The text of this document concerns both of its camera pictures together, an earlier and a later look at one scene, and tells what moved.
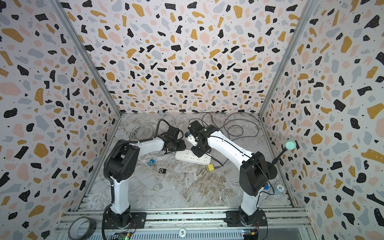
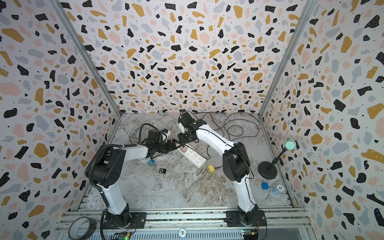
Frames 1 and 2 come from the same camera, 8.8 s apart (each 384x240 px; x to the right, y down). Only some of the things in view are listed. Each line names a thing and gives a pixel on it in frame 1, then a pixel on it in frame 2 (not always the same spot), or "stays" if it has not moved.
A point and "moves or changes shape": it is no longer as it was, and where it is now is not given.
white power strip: (188, 156) moves or changes shape
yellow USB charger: (210, 167) stays
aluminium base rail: (282, 224) stays
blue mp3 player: (151, 162) stays
